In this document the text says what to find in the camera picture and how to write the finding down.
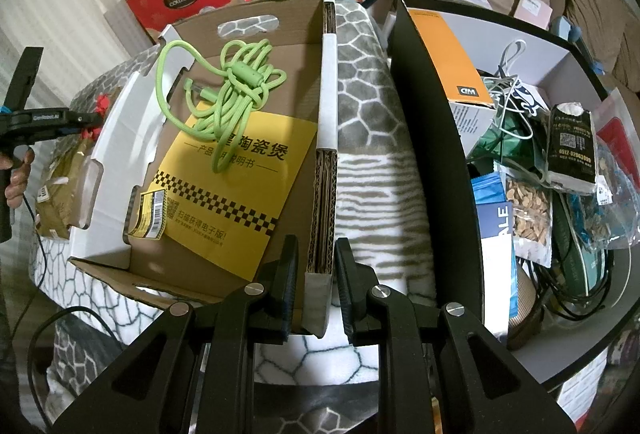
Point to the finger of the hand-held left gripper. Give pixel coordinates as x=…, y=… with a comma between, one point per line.
x=82, y=121

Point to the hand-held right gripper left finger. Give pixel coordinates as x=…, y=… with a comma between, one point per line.
x=287, y=284

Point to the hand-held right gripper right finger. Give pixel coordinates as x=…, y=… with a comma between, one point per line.
x=345, y=284

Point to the gold snack packet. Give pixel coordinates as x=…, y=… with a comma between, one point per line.
x=65, y=194

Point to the large black box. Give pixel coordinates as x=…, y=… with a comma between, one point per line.
x=425, y=139

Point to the white brown cardboard box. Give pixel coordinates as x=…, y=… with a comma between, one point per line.
x=300, y=79

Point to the person's left hand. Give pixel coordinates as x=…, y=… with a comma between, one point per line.
x=24, y=174

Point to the yellow checkered booklet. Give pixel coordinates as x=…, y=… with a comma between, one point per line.
x=240, y=209

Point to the blue and white packet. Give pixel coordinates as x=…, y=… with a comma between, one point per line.
x=495, y=254

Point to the grey white patterned blanket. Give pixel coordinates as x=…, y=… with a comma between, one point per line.
x=370, y=114

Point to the brown woven pouch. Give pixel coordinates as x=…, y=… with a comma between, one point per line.
x=522, y=314

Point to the clear nut snack bag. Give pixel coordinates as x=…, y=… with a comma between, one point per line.
x=527, y=209

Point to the dark green bag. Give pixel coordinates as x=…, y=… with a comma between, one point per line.
x=492, y=139

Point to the orange and white box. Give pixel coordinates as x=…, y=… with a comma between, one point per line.
x=445, y=59

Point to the dolphin print card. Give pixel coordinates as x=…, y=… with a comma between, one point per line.
x=527, y=96

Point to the black tea packet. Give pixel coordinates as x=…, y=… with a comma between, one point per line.
x=570, y=149

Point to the clear plastic bag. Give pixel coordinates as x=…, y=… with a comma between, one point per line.
x=612, y=204

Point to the red clear packet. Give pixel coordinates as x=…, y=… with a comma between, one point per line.
x=620, y=129

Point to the pink box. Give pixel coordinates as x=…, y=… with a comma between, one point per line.
x=532, y=6

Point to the blue phone holder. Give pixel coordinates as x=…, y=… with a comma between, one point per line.
x=565, y=26

